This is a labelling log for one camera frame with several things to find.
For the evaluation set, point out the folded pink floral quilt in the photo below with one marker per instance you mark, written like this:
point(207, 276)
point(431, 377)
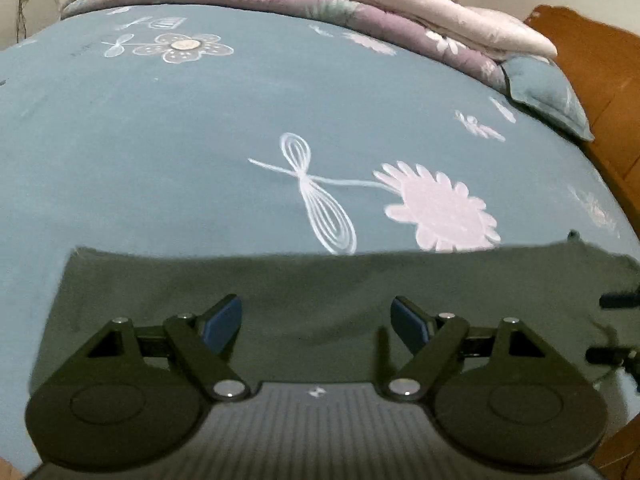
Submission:
point(300, 0)

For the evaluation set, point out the wooden bed headboard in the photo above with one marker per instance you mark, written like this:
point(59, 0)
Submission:
point(600, 70)

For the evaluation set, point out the dark green pants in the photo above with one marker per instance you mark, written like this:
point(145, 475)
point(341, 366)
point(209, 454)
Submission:
point(310, 285)

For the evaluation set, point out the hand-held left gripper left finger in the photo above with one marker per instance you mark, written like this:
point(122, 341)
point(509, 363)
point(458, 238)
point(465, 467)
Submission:
point(222, 322)

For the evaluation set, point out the teal pillow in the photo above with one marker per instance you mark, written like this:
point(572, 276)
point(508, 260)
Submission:
point(545, 90)

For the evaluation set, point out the bed with teal floral sheet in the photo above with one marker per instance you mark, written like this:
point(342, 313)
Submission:
point(200, 135)

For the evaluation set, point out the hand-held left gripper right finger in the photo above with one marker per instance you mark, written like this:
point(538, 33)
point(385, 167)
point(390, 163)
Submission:
point(407, 322)

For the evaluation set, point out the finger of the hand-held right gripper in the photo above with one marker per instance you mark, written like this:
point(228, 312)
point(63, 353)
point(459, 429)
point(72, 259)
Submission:
point(615, 356)
point(620, 299)

